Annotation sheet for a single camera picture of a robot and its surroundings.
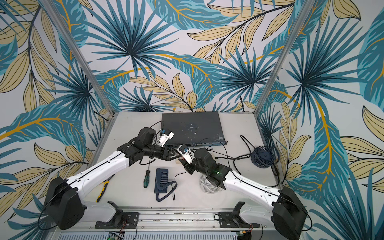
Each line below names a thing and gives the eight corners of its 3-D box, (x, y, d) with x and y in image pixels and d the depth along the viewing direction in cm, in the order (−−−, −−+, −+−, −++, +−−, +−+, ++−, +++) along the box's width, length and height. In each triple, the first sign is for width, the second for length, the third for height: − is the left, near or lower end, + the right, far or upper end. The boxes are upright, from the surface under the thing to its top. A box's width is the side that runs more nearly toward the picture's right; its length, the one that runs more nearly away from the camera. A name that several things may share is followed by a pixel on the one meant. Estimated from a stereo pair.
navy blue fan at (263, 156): (252, 168, 93) (257, 162, 87) (248, 150, 101) (252, 144, 94) (273, 168, 93) (280, 162, 87) (267, 151, 101) (272, 144, 95)
